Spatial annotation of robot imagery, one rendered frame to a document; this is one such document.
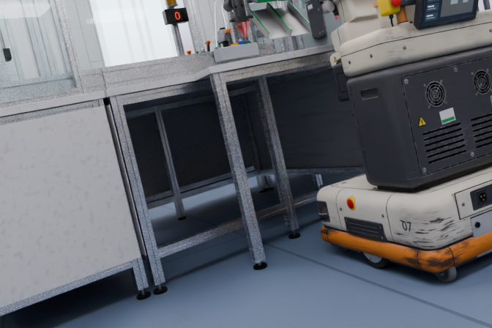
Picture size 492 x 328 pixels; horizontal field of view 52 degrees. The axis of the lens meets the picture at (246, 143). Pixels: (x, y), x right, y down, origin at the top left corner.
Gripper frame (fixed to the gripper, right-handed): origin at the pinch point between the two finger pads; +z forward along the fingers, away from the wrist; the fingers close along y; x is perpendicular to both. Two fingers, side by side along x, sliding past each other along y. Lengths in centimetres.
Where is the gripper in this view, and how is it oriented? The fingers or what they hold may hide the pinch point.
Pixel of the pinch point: (244, 36)
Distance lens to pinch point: 247.4
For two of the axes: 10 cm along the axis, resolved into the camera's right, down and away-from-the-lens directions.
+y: -8.3, 2.2, -5.2
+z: 2.1, 9.7, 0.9
